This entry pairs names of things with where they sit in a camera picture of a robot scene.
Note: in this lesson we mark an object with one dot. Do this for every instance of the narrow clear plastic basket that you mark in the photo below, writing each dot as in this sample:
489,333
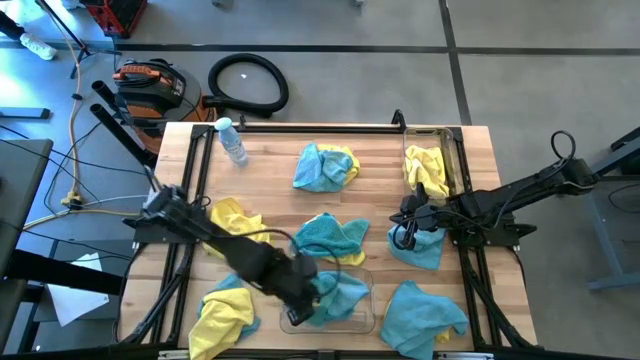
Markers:
447,140

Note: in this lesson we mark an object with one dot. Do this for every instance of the silver metal bracket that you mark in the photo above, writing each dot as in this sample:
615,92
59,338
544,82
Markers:
465,356
185,356

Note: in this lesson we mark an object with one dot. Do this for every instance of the dark grey side table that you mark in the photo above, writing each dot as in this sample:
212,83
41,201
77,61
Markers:
20,200

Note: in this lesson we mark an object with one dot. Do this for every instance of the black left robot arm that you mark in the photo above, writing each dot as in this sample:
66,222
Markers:
225,245

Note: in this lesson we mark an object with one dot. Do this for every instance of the white paper sheet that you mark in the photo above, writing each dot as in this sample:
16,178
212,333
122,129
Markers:
75,295

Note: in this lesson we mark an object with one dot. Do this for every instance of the black vacuum wand tube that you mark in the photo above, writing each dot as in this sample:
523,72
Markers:
120,132
105,92

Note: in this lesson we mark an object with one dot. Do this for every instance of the red tool crate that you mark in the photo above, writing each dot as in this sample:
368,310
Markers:
115,15

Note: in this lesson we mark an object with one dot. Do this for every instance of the teal microfiber towel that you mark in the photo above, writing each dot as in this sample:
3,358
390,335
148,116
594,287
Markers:
320,237

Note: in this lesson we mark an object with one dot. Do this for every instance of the black side table beam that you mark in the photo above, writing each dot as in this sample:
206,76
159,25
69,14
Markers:
75,280

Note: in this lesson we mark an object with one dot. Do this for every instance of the grey metal floor bar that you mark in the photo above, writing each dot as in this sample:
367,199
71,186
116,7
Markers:
25,113

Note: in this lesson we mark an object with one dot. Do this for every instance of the black tripod stand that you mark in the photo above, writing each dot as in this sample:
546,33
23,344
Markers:
84,50

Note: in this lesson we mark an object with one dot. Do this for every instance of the grey-blue desk frame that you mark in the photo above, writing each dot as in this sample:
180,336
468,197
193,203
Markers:
600,235

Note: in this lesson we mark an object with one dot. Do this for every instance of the wide clear plastic basket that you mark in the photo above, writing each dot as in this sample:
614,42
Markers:
360,325

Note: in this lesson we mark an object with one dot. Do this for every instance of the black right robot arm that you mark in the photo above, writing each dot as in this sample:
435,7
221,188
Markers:
500,200

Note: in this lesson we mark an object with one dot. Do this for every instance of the person's leg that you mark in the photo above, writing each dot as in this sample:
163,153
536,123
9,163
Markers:
10,25

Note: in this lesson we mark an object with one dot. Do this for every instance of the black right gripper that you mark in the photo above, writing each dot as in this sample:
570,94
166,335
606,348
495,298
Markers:
430,216

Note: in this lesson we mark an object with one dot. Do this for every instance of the clear plastic water bottle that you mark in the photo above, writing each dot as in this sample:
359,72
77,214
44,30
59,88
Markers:
232,142

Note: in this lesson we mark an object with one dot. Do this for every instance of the orange and black shop vacuum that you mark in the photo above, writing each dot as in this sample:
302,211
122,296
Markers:
150,95

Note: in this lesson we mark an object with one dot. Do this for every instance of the black aluminium table frame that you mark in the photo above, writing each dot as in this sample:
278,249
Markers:
360,129

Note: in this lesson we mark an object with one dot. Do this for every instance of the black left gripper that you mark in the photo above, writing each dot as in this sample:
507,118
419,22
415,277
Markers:
297,282

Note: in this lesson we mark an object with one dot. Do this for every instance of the person's white shoe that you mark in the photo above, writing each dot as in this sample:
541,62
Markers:
37,46

